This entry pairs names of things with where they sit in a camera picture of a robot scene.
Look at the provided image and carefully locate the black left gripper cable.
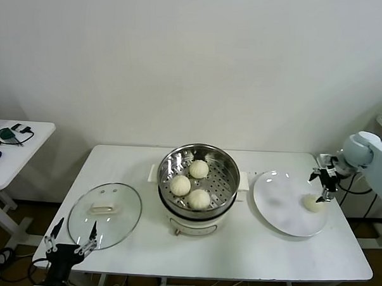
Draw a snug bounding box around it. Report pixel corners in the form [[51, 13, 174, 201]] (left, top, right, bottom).
[[29, 256, 52, 285]]

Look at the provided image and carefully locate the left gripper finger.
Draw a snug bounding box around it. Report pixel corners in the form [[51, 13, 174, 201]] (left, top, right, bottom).
[[42, 216, 65, 254], [74, 219, 99, 258]]

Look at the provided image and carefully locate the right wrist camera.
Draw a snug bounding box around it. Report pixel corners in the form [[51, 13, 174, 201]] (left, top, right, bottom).
[[315, 152, 340, 171]]

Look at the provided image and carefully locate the round glass lid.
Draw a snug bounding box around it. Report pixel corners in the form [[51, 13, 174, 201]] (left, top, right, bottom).
[[66, 180, 144, 253]]

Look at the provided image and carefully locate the green electronic device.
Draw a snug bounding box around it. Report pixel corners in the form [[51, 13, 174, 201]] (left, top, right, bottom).
[[0, 127, 18, 142]]

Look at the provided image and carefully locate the white steamed baozi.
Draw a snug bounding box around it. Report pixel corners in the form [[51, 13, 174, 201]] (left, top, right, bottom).
[[302, 194, 326, 213], [188, 159, 210, 179], [187, 189, 212, 210], [169, 175, 192, 197]]

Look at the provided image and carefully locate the black power adapter cable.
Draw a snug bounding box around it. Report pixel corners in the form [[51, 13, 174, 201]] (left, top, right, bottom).
[[338, 179, 382, 219]]

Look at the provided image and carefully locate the white round plate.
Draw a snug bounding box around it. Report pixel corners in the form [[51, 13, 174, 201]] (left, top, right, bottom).
[[250, 169, 332, 239]]

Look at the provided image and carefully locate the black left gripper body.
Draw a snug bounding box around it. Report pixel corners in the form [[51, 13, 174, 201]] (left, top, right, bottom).
[[44, 242, 86, 284]]

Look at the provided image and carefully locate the large white table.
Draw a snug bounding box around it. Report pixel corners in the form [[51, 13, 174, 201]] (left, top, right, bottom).
[[30, 141, 379, 286]]

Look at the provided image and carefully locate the small black usb device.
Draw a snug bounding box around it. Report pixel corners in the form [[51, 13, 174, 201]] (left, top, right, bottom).
[[11, 123, 33, 134]]

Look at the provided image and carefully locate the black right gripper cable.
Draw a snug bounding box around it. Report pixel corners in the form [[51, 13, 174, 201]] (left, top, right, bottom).
[[334, 173, 374, 195]]

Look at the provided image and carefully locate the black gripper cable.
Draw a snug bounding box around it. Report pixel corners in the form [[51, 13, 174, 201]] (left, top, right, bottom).
[[334, 173, 374, 195], [29, 256, 52, 285]]

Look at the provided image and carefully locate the small white side table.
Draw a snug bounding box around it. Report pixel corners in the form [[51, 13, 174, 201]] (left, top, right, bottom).
[[0, 119, 57, 250]]

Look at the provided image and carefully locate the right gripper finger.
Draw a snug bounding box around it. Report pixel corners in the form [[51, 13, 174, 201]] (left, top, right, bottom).
[[315, 187, 333, 204], [307, 166, 321, 184]]

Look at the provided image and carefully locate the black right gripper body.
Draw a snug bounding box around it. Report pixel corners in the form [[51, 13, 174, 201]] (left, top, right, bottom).
[[317, 166, 340, 192]]

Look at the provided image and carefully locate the white floor stand frame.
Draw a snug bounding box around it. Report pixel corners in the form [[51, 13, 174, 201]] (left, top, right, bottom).
[[357, 221, 382, 251]]

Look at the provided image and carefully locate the black floor cable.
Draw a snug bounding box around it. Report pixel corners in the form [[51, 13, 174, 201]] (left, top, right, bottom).
[[0, 218, 39, 284]]

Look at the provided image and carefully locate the perforated steel steamer basket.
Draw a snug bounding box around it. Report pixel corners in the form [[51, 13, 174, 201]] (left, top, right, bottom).
[[146, 141, 252, 216]]

